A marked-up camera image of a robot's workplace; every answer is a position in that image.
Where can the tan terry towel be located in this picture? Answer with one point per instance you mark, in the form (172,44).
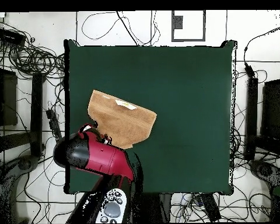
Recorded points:
(121,119)

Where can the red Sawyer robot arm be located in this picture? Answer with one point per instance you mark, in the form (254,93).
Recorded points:
(107,158)

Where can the black power strip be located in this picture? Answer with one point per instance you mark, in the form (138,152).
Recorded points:
(53,123)
(211,207)

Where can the grey stand base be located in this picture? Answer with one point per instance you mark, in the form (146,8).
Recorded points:
(264,170)
(25,164)

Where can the dark green table cloth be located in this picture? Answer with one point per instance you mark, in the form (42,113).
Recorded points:
(189,116)

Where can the black rectangular box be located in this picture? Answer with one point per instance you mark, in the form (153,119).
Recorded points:
(10,37)

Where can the black metal frame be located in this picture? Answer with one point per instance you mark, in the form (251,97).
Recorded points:
(252,112)
(36,112)

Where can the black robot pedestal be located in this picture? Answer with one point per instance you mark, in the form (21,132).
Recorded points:
(154,207)

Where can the grey floor hatch frame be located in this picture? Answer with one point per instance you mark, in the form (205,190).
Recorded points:
(177,22)

